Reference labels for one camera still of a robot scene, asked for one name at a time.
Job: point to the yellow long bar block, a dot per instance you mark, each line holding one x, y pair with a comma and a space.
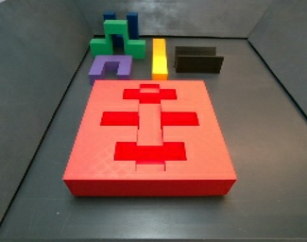
159, 60

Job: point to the green arch block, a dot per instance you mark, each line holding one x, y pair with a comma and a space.
102, 46

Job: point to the blue U-shaped block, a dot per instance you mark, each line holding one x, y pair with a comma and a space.
118, 42

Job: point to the black fixture holder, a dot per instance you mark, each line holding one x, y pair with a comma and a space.
197, 59

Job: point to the purple U-shaped block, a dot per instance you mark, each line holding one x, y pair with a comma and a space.
118, 63

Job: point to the red puzzle board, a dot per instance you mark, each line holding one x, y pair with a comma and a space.
149, 142

